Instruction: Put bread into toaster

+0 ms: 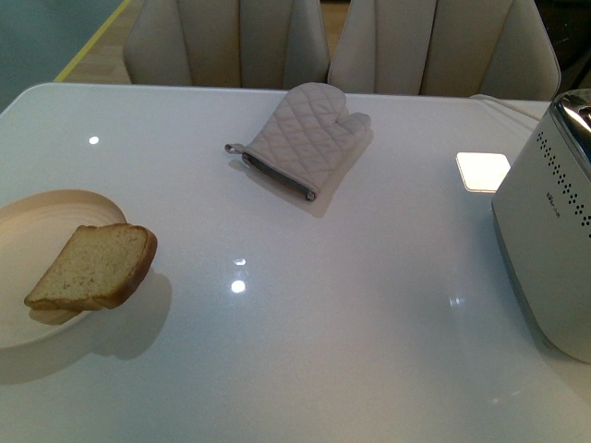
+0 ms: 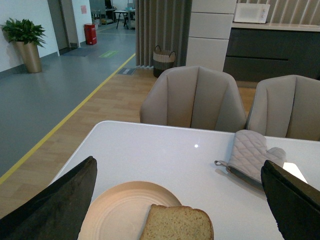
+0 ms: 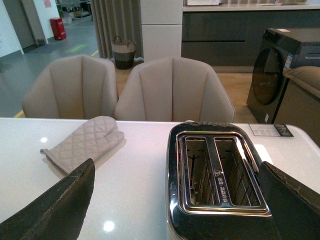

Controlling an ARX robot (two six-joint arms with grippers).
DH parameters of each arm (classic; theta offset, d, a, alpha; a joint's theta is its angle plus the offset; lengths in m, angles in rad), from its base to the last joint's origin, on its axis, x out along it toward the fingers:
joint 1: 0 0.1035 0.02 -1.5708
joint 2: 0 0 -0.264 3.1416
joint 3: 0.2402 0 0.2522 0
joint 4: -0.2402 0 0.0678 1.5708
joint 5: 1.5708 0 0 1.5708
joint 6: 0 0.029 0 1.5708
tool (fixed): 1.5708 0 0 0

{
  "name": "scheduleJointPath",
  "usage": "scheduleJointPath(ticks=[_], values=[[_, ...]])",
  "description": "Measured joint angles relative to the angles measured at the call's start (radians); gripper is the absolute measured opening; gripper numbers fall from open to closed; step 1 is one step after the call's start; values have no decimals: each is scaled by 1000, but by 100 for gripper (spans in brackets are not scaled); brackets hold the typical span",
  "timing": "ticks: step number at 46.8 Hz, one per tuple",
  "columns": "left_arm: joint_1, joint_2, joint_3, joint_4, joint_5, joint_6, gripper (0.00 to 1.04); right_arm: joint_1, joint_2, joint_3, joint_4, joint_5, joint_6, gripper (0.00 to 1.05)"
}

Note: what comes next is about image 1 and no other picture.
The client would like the slice of toast bread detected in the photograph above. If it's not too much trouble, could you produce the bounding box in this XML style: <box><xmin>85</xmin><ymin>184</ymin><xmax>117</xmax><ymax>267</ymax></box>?
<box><xmin>24</xmin><ymin>223</ymin><xmax>158</xmax><ymax>312</ymax></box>

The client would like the beige round plate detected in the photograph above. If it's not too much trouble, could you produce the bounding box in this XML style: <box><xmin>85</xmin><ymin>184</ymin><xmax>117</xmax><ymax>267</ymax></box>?
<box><xmin>1</xmin><ymin>189</ymin><xmax>127</xmax><ymax>350</ymax></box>

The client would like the white toaster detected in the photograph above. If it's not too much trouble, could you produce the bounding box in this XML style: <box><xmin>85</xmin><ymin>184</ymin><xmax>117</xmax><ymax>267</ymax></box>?
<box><xmin>491</xmin><ymin>89</ymin><xmax>590</xmax><ymax>362</ymax></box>

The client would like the grey quilted oven mitt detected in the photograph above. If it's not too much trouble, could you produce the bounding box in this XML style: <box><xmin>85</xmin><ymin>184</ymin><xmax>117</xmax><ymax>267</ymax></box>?
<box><xmin>224</xmin><ymin>82</ymin><xmax>371</xmax><ymax>201</ymax></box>

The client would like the left beige chair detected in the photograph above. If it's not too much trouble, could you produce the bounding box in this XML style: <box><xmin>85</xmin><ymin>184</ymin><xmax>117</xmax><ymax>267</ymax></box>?
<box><xmin>123</xmin><ymin>0</ymin><xmax>330</xmax><ymax>90</ymax></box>

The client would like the beige chair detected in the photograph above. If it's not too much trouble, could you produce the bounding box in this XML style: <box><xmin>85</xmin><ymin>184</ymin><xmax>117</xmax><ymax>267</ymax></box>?
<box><xmin>328</xmin><ymin>0</ymin><xmax>561</xmax><ymax>101</ymax></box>
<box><xmin>123</xmin><ymin>0</ymin><xmax>330</xmax><ymax>90</ymax></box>

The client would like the right beige chair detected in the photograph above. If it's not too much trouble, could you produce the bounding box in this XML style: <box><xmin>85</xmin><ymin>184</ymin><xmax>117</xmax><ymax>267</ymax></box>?
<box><xmin>328</xmin><ymin>0</ymin><xmax>561</xmax><ymax>101</ymax></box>

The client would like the white toaster power cable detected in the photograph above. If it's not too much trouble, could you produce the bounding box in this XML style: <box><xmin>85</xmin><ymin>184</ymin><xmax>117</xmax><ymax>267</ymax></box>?
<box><xmin>469</xmin><ymin>93</ymin><xmax>548</xmax><ymax>122</ymax></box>

